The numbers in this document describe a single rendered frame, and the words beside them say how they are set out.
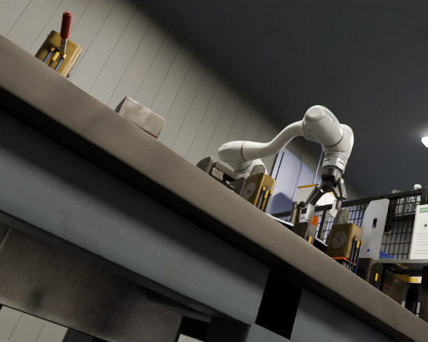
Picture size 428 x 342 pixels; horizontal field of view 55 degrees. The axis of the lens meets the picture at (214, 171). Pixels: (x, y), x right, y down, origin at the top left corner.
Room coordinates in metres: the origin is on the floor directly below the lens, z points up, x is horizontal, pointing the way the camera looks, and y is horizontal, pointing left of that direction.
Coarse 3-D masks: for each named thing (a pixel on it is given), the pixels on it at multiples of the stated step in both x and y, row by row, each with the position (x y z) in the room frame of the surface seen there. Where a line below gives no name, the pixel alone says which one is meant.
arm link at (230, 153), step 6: (228, 144) 1.82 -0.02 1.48; (234, 144) 1.79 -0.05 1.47; (240, 144) 1.76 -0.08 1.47; (222, 150) 1.85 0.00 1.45; (228, 150) 1.81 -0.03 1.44; (234, 150) 1.78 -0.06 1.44; (240, 150) 1.76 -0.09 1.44; (222, 156) 1.86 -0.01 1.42; (228, 156) 1.83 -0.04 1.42; (234, 156) 1.80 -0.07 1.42; (240, 156) 1.78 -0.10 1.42; (228, 162) 1.88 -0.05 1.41; (234, 162) 1.85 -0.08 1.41; (240, 162) 1.83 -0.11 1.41; (246, 162) 1.84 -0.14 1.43; (234, 168) 1.90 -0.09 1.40; (240, 168) 1.88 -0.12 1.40; (246, 168) 1.88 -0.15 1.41
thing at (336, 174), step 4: (324, 168) 1.44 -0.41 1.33; (328, 168) 1.42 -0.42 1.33; (332, 168) 1.41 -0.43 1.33; (324, 172) 1.43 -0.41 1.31; (328, 172) 1.42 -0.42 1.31; (332, 172) 1.41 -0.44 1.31; (336, 172) 1.41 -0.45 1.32; (340, 172) 1.42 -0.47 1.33; (324, 176) 1.44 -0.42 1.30; (328, 176) 1.43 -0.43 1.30; (332, 176) 1.42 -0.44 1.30; (336, 176) 1.41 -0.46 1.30; (340, 176) 1.43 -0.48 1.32; (324, 180) 1.46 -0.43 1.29; (328, 180) 1.44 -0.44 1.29; (332, 180) 1.42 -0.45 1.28; (320, 184) 1.48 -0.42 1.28; (332, 184) 1.41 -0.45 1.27; (336, 184) 1.41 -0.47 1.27; (324, 188) 1.45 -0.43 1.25; (328, 188) 1.43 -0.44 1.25; (328, 192) 1.45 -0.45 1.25
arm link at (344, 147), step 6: (342, 126) 1.40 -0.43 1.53; (348, 126) 1.41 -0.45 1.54; (348, 132) 1.40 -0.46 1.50; (342, 138) 1.36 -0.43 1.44; (348, 138) 1.38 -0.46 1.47; (336, 144) 1.37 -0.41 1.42; (342, 144) 1.38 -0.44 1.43; (348, 144) 1.39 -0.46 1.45; (324, 150) 1.44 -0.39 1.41; (330, 150) 1.41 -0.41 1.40; (336, 150) 1.40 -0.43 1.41; (342, 150) 1.39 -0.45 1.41; (348, 150) 1.40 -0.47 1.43; (348, 156) 1.42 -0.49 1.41
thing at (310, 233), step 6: (306, 222) 1.18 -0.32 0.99; (294, 228) 1.22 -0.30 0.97; (300, 228) 1.19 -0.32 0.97; (306, 228) 1.17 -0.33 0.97; (312, 228) 1.18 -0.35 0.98; (300, 234) 1.19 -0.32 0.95; (306, 234) 1.17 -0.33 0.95; (312, 234) 1.18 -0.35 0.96; (306, 240) 1.18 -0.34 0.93; (312, 240) 1.18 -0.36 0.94
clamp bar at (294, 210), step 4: (292, 204) 1.60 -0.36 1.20; (296, 204) 1.58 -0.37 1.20; (300, 204) 1.56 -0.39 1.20; (304, 204) 1.56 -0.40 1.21; (292, 208) 1.59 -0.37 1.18; (296, 208) 1.59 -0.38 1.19; (300, 208) 1.59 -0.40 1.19; (292, 212) 1.58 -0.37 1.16; (296, 212) 1.59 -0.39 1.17; (300, 212) 1.59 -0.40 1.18; (292, 216) 1.58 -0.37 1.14; (296, 216) 1.59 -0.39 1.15; (292, 220) 1.57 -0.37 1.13; (296, 220) 1.59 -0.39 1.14
